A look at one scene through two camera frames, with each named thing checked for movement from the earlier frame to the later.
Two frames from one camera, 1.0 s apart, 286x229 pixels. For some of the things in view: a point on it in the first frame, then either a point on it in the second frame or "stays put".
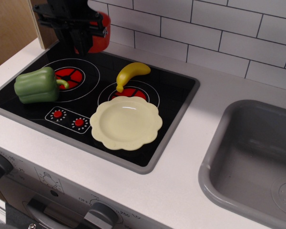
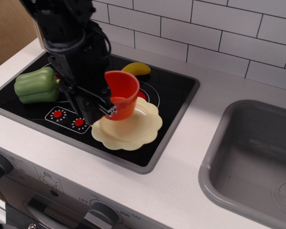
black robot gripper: x=76 y=15 -> x=84 y=72
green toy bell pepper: x=39 y=86 stays put
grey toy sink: x=251 y=167 stays put
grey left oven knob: x=0 y=165 stays put
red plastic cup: x=99 y=44 -> x=125 y=88
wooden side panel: x=14 y=25 stays put
